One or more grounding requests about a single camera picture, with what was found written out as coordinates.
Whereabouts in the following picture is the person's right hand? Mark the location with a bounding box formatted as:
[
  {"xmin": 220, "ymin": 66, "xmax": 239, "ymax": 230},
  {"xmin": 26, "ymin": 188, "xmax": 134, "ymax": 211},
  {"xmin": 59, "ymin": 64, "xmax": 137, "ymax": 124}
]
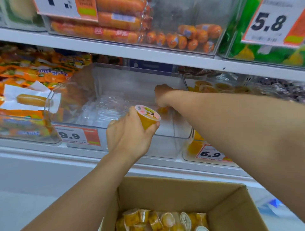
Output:
[{"xmin": 154, "ymin": 83, "xmax": 178, "ymax": 108}]

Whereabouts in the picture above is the person's left hand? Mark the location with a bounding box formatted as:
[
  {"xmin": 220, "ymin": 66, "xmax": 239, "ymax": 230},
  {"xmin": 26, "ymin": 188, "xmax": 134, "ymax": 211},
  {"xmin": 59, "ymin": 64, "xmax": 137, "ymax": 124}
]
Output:
[{"xmin": 106, "ymin": 106, "xmax": 160, "ymax": 163}]

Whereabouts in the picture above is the yellow jelly cup pink lid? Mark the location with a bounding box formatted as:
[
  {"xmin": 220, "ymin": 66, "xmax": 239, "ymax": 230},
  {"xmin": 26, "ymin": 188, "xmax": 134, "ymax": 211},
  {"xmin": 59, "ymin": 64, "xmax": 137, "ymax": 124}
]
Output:
[{"xmin": 134, "ymin": 104, "xmax": 162, "ymax": 131}]

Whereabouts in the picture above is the brown cardboard box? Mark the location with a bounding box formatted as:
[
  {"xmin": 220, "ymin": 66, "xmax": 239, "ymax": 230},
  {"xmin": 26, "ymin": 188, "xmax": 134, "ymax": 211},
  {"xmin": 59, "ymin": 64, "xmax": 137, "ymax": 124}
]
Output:
[{"xmin": 101, "ymin": 176, "xmax": 268, "ymax": 231}]

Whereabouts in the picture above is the pile of yellow jelly cups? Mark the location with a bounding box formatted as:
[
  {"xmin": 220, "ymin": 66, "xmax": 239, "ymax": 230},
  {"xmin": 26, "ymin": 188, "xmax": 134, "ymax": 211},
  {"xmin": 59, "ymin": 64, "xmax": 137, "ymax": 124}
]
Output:
[{"xmin": 116, "ymin": 208, "xmax": 209, "ymax": 231}]

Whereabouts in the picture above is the person's right forearm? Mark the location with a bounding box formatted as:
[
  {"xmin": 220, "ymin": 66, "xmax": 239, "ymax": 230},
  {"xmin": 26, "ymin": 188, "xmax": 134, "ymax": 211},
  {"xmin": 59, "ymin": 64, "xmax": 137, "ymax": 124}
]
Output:
[{"xmin": 166, "ymin": 89, "xmax": 305, "ymax": 222}]

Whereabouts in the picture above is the person's left forearm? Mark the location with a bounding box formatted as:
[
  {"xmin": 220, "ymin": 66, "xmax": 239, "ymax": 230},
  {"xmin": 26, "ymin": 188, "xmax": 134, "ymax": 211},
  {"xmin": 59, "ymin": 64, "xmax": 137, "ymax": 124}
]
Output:
[{"xmin": 21, "ymin": 152, "xmax": 135, "ymax": 231}]

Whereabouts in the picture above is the dark blue card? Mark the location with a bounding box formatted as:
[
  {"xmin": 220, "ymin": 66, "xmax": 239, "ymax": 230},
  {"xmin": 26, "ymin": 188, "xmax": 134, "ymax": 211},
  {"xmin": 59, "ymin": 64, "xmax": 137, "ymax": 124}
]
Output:
[{"xmin": 130, "ymin": 59, "xmax": 177, "ymax": 73}]

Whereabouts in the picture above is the pile of brown sachets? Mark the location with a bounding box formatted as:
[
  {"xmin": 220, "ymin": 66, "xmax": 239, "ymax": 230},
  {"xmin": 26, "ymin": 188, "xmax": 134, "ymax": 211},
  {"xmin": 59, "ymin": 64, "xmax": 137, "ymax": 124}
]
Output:
[{"xmin": 179, "ymin": 66, "xmax": 224, "ymax": 76}]

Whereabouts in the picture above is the crumpled clear plastic bag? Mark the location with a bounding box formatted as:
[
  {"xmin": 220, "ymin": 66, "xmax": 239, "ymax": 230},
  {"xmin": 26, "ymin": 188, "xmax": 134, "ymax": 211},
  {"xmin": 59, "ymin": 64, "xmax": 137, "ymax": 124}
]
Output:
[{"xmin": 76, "ymin": 91, "xmax": 134, "ymax": 128}]

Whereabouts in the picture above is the orange white price tag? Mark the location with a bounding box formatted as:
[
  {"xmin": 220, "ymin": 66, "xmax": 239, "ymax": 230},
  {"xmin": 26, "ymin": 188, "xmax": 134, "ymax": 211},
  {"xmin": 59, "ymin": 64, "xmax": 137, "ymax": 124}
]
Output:
[
  {"xmin": 33, "ymin": 0, "xmax": 99, "ymax": 22},
  {"xmin": 196, "ymin": 144, "xmax": 233, "ymax": 162},
  {"xmin": 53, "ymin": 124, "xmax": 101, "ymax": 146},
  {"xmin": 241, "ymin": 0, "xmax": 305, "ymax": 48}
]

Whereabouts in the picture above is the pile of red snack packets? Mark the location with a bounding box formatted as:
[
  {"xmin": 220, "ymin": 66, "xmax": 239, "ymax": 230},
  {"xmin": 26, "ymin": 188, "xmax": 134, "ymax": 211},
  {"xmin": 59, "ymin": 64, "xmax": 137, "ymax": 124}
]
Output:
[{"xmin": 95, "ymin": 55, "xmax": 124, "ymax": 66}]

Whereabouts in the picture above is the green sausage packet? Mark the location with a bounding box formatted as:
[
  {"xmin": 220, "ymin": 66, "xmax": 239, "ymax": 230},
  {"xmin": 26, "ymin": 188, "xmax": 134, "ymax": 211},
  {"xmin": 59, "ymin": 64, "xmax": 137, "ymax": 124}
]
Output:
[
  {"xmin": 274, "ymin": 45, "xmax": 305, "ymax": 67},
  {"xmin": 219, "ymin": 0, "xmax": 281, "ymax": 63}
]

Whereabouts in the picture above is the white sausage packet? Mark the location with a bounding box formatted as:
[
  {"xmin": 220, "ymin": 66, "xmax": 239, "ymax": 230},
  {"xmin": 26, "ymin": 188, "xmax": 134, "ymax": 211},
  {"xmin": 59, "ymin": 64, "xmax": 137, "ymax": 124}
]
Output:
[{"xmin": 0, "ymin": 81, "xmax": 61, "ymax": 114}]

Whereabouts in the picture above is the pile of orange snack packets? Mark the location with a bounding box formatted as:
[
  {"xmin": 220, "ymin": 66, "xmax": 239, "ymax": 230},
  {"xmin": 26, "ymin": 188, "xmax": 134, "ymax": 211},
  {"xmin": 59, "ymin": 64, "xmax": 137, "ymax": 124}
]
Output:
[{"xmin": 0, "ymin": 44, "xmax": 93, "ymax": 142}]

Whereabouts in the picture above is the pile of silver foil packets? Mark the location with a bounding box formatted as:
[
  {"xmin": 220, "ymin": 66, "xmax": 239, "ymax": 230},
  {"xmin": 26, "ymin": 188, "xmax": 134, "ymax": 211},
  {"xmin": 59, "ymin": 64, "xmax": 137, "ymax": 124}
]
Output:
[{"xmin": 255, "ymin": 77, "xmax": 305, "ymax": 103}]

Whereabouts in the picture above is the white wire mesh panel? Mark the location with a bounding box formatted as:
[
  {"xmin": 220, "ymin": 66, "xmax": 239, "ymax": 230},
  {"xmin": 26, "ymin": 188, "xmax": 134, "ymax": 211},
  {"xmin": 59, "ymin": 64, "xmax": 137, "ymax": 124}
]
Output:
[{"xmin": 238, "ymin": 74, "xmax": 305, "ymax": 103}]

